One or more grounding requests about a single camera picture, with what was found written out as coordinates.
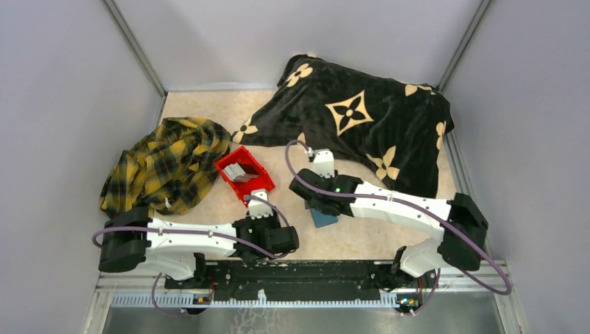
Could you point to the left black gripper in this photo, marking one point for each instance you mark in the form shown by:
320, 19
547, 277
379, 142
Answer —
273, 219

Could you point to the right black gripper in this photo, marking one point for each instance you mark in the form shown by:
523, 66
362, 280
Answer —
310, 204

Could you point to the blue card holder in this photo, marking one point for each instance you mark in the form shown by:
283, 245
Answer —
322, 220

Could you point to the red plastic bin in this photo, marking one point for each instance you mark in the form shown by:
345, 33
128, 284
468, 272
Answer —
242, 155

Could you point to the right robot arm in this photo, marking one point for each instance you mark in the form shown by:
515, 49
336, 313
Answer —
456, 228

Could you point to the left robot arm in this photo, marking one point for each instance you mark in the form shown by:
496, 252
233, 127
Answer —
135, 240

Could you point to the cards in red bin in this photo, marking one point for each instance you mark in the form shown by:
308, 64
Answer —
240, 172

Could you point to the black floral blanket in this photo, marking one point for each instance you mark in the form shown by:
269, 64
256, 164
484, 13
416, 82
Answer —
396, 129

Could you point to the yellow plaid shirt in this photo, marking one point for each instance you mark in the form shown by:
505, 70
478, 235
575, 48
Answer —
170, 170

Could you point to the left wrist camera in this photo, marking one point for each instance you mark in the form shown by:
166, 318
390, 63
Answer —
257, 204

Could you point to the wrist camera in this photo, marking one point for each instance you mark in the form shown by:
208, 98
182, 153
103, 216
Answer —
257, 204
323, 163

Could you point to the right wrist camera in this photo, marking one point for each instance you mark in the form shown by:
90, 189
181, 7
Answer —
323, 163

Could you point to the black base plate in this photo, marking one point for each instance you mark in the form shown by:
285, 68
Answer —
301, 281

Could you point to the aluminium front rail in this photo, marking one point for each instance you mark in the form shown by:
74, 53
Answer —
145, 289

